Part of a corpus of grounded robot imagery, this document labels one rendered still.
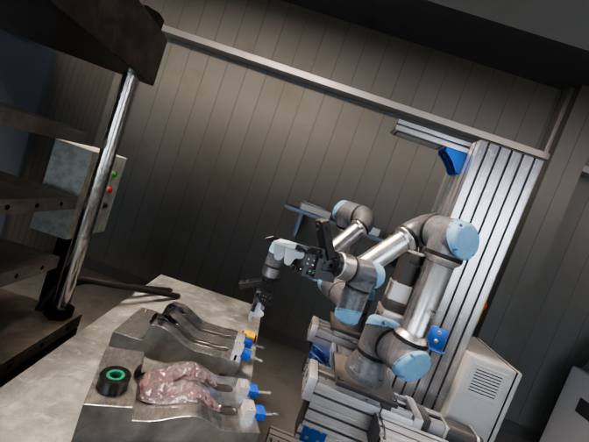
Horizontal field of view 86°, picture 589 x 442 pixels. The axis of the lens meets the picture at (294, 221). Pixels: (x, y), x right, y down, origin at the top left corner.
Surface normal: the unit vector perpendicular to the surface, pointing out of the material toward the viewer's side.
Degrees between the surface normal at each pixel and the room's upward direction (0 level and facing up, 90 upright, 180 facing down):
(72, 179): 90
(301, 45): 90
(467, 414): 90
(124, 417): 90
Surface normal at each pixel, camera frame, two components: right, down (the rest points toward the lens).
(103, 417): 0.32, 0.18
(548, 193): -0.08, 0.05
